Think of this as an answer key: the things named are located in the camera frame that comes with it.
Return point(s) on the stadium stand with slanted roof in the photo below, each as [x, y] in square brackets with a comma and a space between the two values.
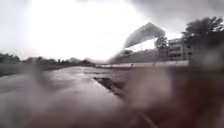
[143, 35]

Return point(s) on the grey wet paved path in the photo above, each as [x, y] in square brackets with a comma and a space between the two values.
[71, 90]

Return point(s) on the small dark tree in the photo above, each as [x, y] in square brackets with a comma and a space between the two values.
[161, 45]

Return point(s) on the brown bare earth ground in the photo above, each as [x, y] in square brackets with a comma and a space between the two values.
[173, 90]

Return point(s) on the pale multi-storey building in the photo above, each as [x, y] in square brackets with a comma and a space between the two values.
[178, 49]

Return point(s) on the row of distant trees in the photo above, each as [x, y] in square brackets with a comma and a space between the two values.
[40, 61]

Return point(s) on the long low white wall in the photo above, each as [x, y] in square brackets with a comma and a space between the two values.
[146, 64]

